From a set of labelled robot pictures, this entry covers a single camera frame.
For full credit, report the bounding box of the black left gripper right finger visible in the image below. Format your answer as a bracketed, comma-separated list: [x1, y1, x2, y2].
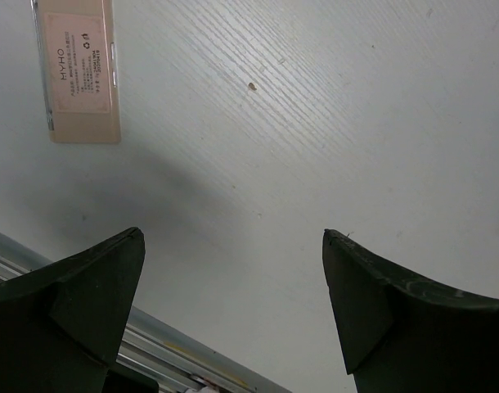
[322, 229, 499, 392]

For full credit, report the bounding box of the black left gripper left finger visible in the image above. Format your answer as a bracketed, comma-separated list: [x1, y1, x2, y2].
[0, 228, 146, 392]

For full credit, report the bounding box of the pink blush palette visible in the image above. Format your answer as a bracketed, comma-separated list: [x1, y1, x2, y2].
[31, 0, 121, 144]

